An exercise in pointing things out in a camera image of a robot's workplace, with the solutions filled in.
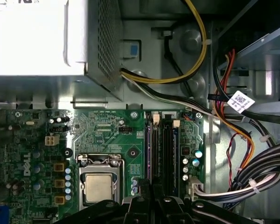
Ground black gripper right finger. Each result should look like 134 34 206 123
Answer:
153 179 248 224

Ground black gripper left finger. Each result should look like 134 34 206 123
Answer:
77 178 152 224

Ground black RAM slot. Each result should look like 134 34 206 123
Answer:
152 112 160 180
162 113 173 198

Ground silver CPU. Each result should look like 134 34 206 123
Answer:
85 174 114 204

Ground metal socket cover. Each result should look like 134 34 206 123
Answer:
78 162 121 208

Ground metal locking lever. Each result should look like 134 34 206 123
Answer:
76 153 126 168

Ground green Dell motherboard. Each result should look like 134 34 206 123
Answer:
0 108 206 224

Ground white four pin connector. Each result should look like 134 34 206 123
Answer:
44 134 61 147

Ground blue plastic connector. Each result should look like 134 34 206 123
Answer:
0 202 10 224

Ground grey metal PC case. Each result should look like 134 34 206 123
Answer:
0 0 280 224

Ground blue plastic tab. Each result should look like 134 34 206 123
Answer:
128 44 140 58

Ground grey perforated power supply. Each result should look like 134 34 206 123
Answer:
0 0 126 102

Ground red black twisted wire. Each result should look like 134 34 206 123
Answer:
225 132 246 189

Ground grey black wire bundle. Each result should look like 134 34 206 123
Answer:
189 140 280 203

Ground red orange yellow wires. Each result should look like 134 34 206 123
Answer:
211 48 255 169

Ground black white wire bundle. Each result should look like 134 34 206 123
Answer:
121 74 217 116

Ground black cable with barcode label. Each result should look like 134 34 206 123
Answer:
207 90 280 121

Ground yellow black wire bundle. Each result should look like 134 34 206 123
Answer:
119 0 208 85

